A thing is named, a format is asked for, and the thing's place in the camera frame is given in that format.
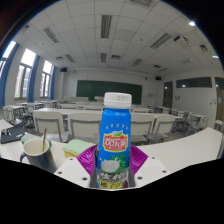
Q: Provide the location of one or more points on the dark high wall window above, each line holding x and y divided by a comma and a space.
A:
194, 82

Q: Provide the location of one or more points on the wooden stir stick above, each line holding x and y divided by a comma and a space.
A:
44, 138

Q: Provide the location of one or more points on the dark blue mug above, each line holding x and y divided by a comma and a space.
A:
41, 160

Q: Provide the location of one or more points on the black laptop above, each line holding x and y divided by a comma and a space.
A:
11, 134

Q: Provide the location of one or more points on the green chalkboard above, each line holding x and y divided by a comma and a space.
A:
96, 90

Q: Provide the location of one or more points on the classroom windows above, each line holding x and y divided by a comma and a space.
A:
25, 73

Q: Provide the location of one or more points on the yellow and green sponge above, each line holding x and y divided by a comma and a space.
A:
77, 147

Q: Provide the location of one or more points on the classroom desks and chairs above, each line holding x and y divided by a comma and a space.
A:
83, 125

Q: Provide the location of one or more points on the black wall speaker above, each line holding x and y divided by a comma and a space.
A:
63, 69
158, 78

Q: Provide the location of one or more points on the ceiling light panels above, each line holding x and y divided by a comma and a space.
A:
106, 25

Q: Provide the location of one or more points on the dark door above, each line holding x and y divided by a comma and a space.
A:
168, 95

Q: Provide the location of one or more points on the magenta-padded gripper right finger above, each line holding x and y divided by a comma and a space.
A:
150, 171

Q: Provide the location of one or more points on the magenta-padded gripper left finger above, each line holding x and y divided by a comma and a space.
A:
74, 171

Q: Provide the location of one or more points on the blue window curtains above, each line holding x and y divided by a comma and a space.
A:
34, 78

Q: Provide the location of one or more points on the blue drink bottle white cap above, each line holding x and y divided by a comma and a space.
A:
115, 140

